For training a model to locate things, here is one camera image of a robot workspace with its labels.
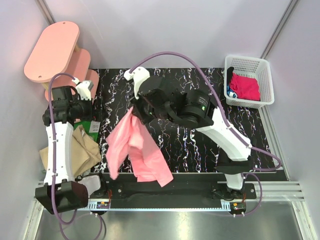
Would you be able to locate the pink t shirt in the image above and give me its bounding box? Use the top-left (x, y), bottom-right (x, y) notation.
top-left (105, 108), bottom-right (174, 187)

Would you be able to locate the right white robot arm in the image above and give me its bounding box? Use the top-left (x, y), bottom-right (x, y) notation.
top-left (130, 74), bottom-right (253, 199)

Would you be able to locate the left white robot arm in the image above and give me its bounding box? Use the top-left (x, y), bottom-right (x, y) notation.
top-left (35, 82), bottom-right (108, 215)

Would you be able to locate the green folded t shirt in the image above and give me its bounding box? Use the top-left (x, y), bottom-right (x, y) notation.
top-left (74, 121), bottom-right (101, 142)

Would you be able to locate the beige folded t shirt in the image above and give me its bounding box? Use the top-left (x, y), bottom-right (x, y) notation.
top-left (39, 125), bottom-right (102, 176)

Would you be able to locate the pink three-tier shelf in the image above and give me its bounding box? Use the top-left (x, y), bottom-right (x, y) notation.
top-left (24, 21), bottom-right (99, 100)

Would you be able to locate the blue garment in basket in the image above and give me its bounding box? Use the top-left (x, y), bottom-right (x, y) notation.
top-left (226, 85), bottom-right (238, 99)

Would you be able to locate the black garment in basket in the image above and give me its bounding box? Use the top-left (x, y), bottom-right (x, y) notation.
top-left (226, 66), bottom-right (234, 86)

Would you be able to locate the magenta t shirt in basket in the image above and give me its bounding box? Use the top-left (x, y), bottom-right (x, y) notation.
top-left (229, 73), bottom-right (261, 101)

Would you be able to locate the white plastic laundry basket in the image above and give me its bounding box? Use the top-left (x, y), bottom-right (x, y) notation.
top-left (223, 55), bottom-right (275, 109)

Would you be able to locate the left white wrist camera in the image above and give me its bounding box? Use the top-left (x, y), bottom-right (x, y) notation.
top-left (72, 78), bottom-right (94, 101)

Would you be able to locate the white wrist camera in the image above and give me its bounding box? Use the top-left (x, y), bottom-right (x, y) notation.
top-left (72, 78), bottom-right (94, 101)
top-left (123, 66), bottom-right (150, 100)

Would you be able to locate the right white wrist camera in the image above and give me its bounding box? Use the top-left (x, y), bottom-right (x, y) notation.
top-left (123, 66), bottom-right (150, 100)

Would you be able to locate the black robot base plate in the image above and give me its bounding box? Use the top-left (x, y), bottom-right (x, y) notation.
top-left (91, 173), bottom-right (257, 211)

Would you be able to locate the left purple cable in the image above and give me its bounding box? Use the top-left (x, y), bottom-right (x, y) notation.
top-left (48, 73), bottom-right (107, 240)

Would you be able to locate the purple cable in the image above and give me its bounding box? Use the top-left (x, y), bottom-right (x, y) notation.
top-left (129, 51), bottom-right (283, 217)
top-left (48, 73), bottom-right (107, 240)

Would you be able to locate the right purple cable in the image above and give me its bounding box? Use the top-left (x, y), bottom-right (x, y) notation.
top-left (129, 51), bottom-right (283, 217)

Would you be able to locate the aluminium frame rail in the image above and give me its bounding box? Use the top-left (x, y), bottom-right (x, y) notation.
top-left (77, 182), bottom-right (304, 212)

